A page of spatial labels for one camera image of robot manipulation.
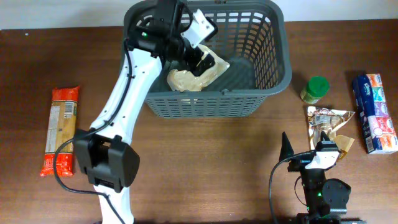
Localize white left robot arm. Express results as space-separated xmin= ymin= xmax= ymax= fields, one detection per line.
xmin=73 ymin=1 xmax=218 ymax=223

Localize dried mushroom bag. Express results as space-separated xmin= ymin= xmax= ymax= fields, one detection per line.
xmin=307 ymin=106 xmax=355 ymax=161

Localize orange spaghetti packet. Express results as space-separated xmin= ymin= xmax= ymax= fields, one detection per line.
xmin=40 ymin=86 xmax=80 ymax=177

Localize green lidded jar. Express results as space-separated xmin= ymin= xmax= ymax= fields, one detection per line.
xmin=300 ymin=76 xmax=330 ymax=104

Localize tissue multipack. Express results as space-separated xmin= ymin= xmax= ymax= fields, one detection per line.
xmin=352 ymin=73 xmax=397 ymax=154

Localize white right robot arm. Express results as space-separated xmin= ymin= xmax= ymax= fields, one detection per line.
xmin=279 ymin=131 xmax=365 ymax=224

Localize beige plastic bag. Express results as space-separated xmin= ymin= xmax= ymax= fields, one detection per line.
xmin=167 ymin=44 xmax=230 ymax=91

